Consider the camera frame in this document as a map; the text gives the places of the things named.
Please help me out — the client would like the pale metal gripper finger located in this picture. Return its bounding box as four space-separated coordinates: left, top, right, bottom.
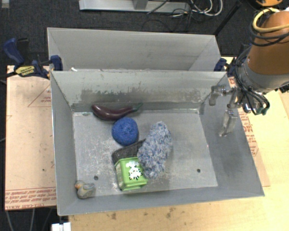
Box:
209 84 233 106
218 107 239 138

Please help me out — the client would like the grey metal bin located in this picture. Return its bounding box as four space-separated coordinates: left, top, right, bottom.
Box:
47 27 265 217

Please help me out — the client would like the blue and white fluffy duster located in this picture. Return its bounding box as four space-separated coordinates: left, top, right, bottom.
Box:
136 120 173 180

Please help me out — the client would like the blue round scrubber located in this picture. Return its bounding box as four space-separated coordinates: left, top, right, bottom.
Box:
111 116 139 147

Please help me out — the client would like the dark grey flat sponge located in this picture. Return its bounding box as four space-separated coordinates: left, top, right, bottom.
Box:
111 139 146 165

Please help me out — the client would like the green box with white print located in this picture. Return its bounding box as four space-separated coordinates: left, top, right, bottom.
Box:
114 156 149 192

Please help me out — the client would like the purple toy eggplant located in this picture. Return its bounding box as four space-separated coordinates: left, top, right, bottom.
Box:
91 102 144 122

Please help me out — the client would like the grey toy duck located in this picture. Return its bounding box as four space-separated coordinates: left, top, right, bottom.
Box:
74 180 96 200

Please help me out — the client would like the brown cardboard board red print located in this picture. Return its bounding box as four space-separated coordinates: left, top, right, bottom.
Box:
4 64 272 212

